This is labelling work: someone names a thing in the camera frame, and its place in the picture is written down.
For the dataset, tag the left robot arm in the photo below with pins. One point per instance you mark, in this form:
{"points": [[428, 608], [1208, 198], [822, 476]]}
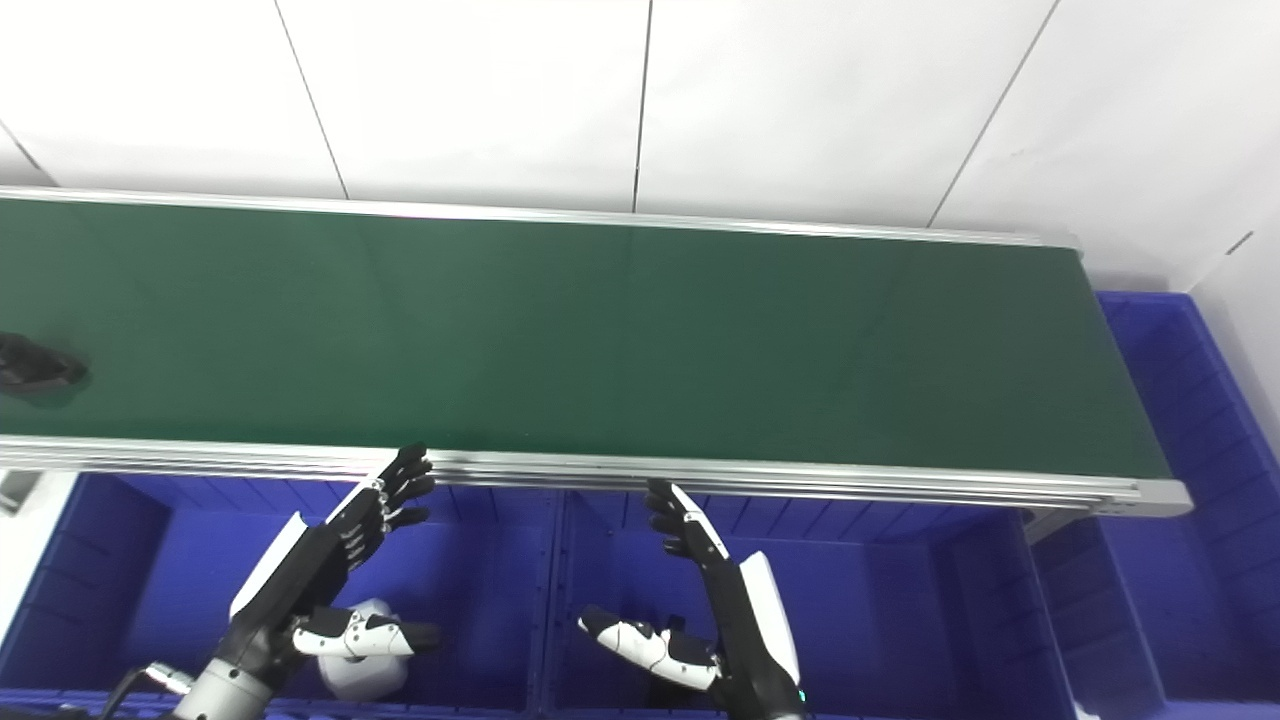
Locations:
{"points": [[225, 692]]}

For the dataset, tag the grey conveyor end leg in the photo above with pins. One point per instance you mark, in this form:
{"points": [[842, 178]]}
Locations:
{"points": [[1060, 522]]}

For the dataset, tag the blue bin at conveyor end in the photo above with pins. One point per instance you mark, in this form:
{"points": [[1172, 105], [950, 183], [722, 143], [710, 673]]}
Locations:
{"points": [[1200, 560]]}

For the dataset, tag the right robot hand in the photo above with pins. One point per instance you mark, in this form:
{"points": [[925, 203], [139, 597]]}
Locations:
{"points": [[750, 640]]}

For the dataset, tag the blue bin for black parts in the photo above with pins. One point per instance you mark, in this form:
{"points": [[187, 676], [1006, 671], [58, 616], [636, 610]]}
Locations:
{"points": [[880, 610]]}

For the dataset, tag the black flanged machine part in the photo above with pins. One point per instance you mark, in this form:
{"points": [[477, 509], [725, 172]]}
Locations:
{"points": [[35, 365]]}

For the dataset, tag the grey conveyor support bracket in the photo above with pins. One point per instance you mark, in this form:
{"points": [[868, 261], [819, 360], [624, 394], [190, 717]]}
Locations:
{"points": [[15, 490]]}

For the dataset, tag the blue bin holding white part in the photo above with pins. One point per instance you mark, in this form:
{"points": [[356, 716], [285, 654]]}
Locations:
{"points": [[480, 590]]}

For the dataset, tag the white round machine part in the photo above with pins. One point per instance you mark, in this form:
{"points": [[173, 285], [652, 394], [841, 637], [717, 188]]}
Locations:
{"points": [[360, 675]]}

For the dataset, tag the green conveyor belt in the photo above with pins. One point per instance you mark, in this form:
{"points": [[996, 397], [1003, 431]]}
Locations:
{"points": [[620, 340], [860, 490]]}

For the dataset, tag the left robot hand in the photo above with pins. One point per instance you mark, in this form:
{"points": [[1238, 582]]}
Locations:
{"points": [[300, 575]]}

